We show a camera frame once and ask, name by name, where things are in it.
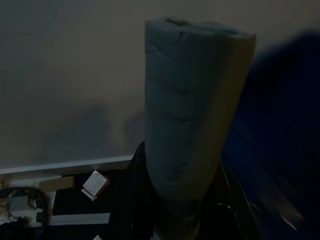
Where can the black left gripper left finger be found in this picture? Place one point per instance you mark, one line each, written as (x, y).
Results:
(135, 195)

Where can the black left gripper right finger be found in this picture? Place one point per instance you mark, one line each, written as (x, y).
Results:
(225, 207)

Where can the small white box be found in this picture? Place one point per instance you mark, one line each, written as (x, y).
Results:
(95, 183)

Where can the white baseboard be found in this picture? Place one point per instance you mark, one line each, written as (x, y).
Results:
(62, 166)

